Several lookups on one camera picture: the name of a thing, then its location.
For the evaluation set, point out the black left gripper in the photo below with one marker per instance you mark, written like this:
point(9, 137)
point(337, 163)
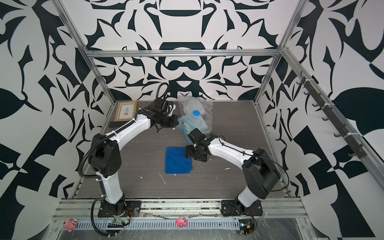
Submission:
point(174, 121)

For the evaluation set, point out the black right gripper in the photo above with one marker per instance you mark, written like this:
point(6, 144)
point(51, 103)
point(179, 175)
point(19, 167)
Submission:
point(188, 154)

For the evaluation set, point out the dark blue towel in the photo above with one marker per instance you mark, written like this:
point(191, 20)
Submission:
point(176, 161)

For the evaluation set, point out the light teal towel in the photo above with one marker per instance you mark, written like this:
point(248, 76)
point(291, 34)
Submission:
point(191, 122)

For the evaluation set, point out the clear plastic vacuum bag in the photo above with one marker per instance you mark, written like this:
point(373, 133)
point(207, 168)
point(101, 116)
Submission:
point(208, 117)

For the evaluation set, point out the grey towel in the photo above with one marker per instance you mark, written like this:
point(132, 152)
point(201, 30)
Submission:
point(192, 105)

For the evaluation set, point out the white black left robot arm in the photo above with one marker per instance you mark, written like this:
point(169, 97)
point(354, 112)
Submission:
point(105, 158)

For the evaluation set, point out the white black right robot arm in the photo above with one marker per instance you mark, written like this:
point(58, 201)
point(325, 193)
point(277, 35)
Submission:
point(260, 172)

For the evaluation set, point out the black tv remote control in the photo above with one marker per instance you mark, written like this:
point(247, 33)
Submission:
point(117, 124)

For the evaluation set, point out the black electronics box with led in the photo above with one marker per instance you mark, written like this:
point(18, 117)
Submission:
point(246, 228)

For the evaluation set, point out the small green circuit board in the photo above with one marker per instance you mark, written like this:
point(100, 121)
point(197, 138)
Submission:
point(121, 223)

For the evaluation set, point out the wooden picture frame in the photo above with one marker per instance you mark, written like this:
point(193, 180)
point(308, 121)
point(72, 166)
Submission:
point(125, 111)

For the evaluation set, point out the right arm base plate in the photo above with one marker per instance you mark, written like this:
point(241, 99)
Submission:
point(236, 208)

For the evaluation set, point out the magenta toy on rail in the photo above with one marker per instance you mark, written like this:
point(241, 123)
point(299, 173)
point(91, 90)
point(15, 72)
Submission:
point(181, 221)

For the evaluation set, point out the white slotted cable duct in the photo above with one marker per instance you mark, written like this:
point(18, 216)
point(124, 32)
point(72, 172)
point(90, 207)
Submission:
point(161, 224)

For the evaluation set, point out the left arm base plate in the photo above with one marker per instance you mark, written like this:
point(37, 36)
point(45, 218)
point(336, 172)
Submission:
point(119, 210)

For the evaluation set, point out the pink toy on rail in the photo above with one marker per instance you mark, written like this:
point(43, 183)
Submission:
point(70, 224)

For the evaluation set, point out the black wall hook rack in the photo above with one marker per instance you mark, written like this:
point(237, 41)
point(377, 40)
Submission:
point(333, 114)

